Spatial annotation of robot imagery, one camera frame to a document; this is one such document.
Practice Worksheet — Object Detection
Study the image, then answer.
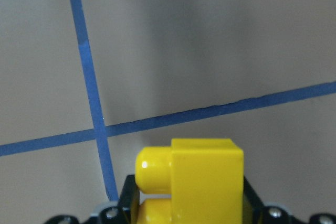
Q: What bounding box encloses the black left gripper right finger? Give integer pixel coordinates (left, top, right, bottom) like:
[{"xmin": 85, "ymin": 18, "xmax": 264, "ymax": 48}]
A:
[{"xmin": 243, "ymin": 177, "xmax": 264, "ymax": 224}]

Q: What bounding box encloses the yellow toy block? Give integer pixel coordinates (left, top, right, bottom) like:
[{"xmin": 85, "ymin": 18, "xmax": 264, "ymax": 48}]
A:
[{"xmin": 135, "ymin": 138, "xmax": 244, "ymax": 223}]

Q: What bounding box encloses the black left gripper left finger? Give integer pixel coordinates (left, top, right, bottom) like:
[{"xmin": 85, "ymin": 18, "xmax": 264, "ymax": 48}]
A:
[{"xmin": 118, "ymin": 174, "xmax": 140, "ymax": 224}]

